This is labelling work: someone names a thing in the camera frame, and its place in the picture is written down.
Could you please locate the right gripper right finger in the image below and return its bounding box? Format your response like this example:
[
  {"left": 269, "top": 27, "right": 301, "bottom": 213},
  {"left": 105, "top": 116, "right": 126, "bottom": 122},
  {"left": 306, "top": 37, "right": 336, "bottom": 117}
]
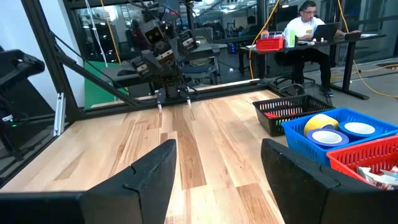
[{"left": 261, "top": 138, "right": 398, "bottom": 224}]

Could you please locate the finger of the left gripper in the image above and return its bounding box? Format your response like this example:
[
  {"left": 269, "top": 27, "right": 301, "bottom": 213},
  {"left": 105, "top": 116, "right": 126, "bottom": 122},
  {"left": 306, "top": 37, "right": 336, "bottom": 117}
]
[
  {"left": 155, "top": 89, "right": 175, "bottom": 112},
  {"left": 174, "top": 89, "right": 193, "bottom": 109}
]

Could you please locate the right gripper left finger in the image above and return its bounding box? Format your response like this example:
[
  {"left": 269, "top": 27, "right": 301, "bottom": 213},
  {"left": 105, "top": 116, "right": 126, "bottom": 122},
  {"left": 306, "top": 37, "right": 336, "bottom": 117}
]
[{"left": 0, "top": 139, "right": 178, "bottom": 224}]

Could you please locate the purple tape roll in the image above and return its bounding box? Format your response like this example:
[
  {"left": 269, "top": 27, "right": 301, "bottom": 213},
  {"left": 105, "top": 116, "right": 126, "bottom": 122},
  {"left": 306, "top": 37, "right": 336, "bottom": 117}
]
[{"left": 306, "top": 128, "right": 350, "bottom": 149}]

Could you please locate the dark blue tape roll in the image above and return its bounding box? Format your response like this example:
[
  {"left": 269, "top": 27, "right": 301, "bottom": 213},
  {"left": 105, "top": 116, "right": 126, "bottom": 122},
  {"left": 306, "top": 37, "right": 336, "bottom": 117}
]
[{"left": 338, "top": 120, "right": 377, "bottom": 139}]

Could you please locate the yellow tape roll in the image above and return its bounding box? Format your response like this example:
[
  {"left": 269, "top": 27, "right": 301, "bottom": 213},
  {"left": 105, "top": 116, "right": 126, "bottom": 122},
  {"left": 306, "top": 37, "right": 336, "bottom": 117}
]
[{"left": 303, "top": 113, "right": 340, "bottom": 138}]

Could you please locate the blue office chair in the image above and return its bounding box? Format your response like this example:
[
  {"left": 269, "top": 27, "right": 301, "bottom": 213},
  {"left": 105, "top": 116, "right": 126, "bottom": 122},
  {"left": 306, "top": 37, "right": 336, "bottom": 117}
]
[{"left": 182, "top": 57, "right": 220, "bottom": 86}]

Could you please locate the blue plastic basket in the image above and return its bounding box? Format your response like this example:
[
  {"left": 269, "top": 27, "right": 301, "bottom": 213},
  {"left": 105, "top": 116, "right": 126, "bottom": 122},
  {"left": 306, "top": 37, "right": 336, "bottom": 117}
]
[{"left": 281, "top": 107, "right": 398, "bottom": 167}]

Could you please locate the red plastic basket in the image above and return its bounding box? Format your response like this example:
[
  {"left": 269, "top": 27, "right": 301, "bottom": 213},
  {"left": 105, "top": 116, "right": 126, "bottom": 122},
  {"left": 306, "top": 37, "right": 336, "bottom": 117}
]
[{"left": 326, "top": 135, "right": 398, "bottom": 191}]

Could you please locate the green board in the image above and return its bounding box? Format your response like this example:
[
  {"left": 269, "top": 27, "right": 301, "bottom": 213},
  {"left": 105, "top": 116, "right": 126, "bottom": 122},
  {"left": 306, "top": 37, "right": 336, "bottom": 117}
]
[{"left": 83, "top": 60, "right": 129, "bottom": 109}]

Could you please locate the person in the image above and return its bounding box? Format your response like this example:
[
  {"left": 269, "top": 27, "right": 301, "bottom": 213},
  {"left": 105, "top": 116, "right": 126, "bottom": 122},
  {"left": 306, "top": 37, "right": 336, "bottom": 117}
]
[
  {"left": 281, "top": 0, "right": 363, "bottom": 98},
  {"left": 241, "top": 14, "right": 259, "bottom": 37}
]

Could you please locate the black plastic basket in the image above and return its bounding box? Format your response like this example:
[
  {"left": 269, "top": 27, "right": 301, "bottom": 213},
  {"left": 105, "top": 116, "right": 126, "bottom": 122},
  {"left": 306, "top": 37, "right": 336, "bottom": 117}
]
[{"left": 252, "top": 94, "right": 335, "bottom": 138}]

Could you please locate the red storage bin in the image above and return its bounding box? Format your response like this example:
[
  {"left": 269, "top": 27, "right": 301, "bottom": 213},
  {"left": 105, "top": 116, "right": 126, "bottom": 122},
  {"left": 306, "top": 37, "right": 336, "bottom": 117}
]
[{"left": 256, "top": 36, "right": 285, "bottom": 52}]

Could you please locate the green white bottle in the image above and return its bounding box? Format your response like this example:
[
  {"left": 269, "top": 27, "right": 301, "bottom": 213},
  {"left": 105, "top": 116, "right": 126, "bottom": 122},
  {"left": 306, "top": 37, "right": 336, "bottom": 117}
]
[{"left": 284, "top": 27, "right": 298, "bottom": 48}]

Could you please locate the black office desk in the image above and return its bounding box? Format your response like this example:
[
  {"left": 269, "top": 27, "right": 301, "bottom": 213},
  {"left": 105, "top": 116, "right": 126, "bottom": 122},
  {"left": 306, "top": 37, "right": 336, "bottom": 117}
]
[{"left": 238, "top": 32, "right": 387, "bottom": 101}]

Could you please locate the black equipment stand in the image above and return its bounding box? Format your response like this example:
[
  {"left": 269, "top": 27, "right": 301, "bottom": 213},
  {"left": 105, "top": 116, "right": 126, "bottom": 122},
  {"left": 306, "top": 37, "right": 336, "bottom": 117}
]
[{"left": 0, "top": 46, "right": 57, "bottom": 162}]

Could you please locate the black laptop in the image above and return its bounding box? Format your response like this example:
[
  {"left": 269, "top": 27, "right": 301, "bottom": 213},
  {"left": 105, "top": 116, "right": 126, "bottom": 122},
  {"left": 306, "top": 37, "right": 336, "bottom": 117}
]
[{"left": 312, "top": 22, "right": 340, "bottom": 43}]

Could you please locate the yellow cable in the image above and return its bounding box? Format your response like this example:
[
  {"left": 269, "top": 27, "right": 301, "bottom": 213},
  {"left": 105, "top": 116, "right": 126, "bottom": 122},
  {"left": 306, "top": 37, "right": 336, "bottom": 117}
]
[
  {"left": 248, "top": 0, "right": 281, "bottom": 79},
  {"left": 337, "top": 0, "right": 398, "bottom": 100},
  {"left": 99, "top": 0, "right": 123, "bottom": 65}
]

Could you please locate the white hanging cable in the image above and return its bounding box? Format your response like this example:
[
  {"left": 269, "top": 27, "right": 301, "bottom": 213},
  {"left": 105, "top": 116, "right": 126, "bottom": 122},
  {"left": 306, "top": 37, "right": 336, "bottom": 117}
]
[{"left": 85, "top": 0, "right": 109, "bottom": 68}]

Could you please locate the silver metal bracket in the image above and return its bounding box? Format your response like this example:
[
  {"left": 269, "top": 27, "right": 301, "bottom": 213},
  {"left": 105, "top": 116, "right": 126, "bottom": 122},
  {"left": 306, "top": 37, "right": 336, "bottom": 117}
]
[{"left": 53, "top": 92, "right": 67, "bottom": 138}]

